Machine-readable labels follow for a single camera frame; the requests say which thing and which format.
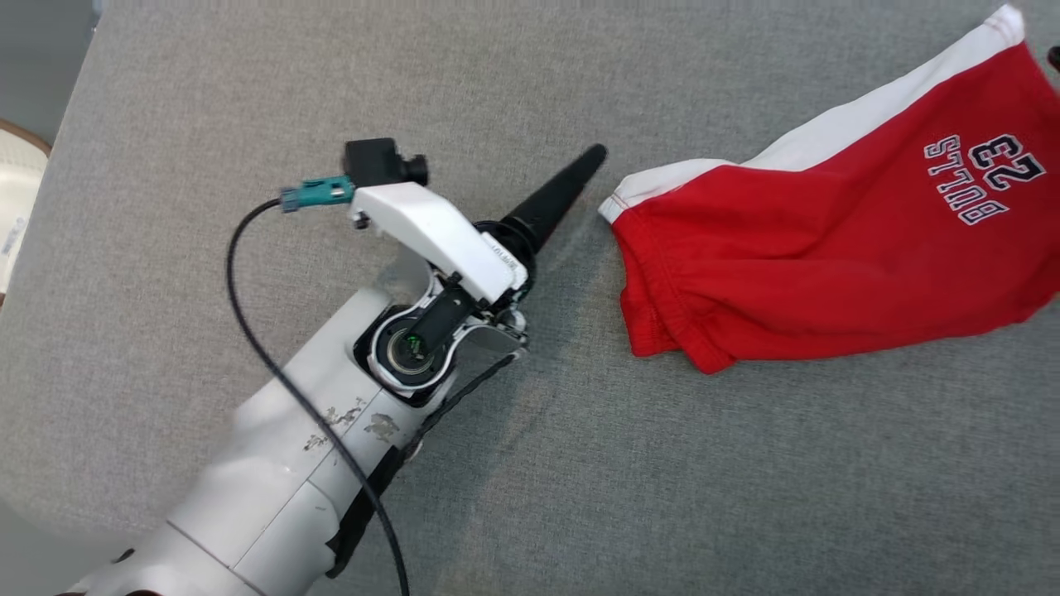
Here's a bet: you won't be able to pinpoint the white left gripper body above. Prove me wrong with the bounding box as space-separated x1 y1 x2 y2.
352 182 539 305

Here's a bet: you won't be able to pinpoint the teal left cable connector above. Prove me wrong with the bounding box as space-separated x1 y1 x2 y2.
280 176 355 214

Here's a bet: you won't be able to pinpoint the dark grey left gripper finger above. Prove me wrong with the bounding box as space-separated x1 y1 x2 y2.
501 144 608 253

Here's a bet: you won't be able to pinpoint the red shorts with white stripe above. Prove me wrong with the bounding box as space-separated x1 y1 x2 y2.
598 4 1060 375

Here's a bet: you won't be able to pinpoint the black left camera cable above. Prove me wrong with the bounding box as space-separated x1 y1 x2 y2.
225 199 411 596

